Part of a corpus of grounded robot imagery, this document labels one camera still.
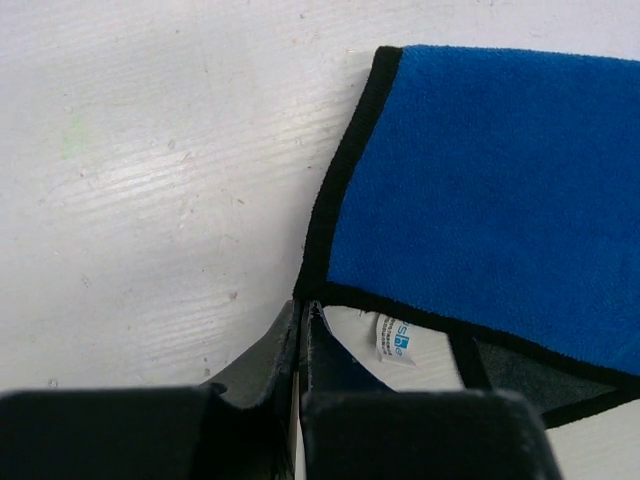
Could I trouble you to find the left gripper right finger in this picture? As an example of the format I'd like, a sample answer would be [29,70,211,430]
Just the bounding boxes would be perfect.
[299,301,561,479]

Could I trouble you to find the blue towel black trim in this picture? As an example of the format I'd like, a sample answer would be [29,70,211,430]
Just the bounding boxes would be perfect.
[294,45,639,427]

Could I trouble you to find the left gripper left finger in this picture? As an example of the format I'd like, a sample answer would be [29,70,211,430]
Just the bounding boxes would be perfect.
[1,301,300,479]

